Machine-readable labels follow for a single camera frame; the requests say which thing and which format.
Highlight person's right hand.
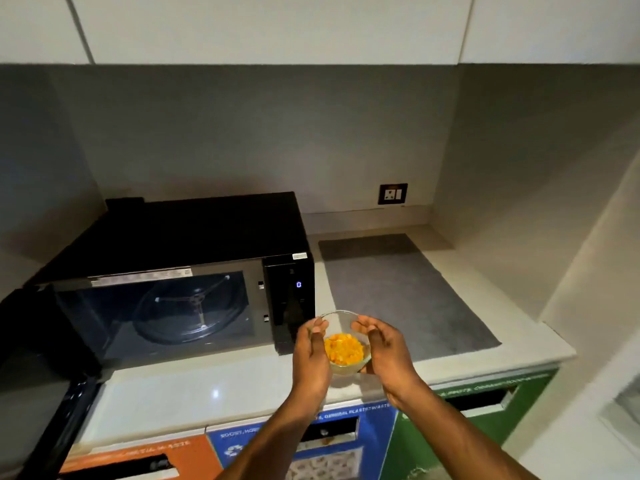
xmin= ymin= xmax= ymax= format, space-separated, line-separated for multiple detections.
xmin=351 ymin=315 xmax=421 ymax=394

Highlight person's left hand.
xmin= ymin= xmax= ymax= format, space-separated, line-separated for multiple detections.
xmin=292 ymin=317 xmax=333 ymax=410

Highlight clear glass bowl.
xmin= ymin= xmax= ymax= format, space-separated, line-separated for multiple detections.
xmin=311 ymin=310 xmax=373 ymax=376

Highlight person's left forearm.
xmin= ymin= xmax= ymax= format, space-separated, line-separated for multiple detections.
xmin=215 ymin=395 xmax=331 ymax=480

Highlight person's right forearm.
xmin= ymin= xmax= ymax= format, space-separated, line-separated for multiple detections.
xmin=387 ymin=377 xmax=541 ymax=480

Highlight yellow corn kernels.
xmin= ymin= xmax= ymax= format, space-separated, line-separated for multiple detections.
xmin=324 ymin=333 xmax=365 ymax=366

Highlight grey counter mat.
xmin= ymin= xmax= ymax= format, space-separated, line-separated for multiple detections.
xmin=318 ymin=233 xmax=502 ymax=362

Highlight blue waste bin panel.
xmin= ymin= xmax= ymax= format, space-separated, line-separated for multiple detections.
xmin=206 ymin=401 xmax=398 ymax=480

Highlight green waste bin panel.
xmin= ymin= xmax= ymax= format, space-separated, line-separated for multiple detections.
xmin=380 ymin=370 xmax=558 ymax=480

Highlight glass microwave turntable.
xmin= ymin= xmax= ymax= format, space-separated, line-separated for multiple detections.
xmin=132 ymin=275 xmax=249 ymax=344

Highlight black microwave oven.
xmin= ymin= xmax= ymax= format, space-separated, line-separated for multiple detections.
xmin=27 ymin=192 xmax=316 ymax=370

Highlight orange waste bin panel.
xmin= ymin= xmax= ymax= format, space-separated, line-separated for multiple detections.
xmin=59 ymin=435 xmax=223 ymax=480

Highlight black microwave door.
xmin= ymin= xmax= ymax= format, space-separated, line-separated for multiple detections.
xmin=0 ymin=287 xmax=103 ymax=480

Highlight white upper cabinets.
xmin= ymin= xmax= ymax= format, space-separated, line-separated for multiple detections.
xmin=0 ymin=0 xmax=640 ymax=65

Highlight black wall socket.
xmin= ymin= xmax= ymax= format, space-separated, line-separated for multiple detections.
xmin=378 ymin=183 xmax=408 ymax=206

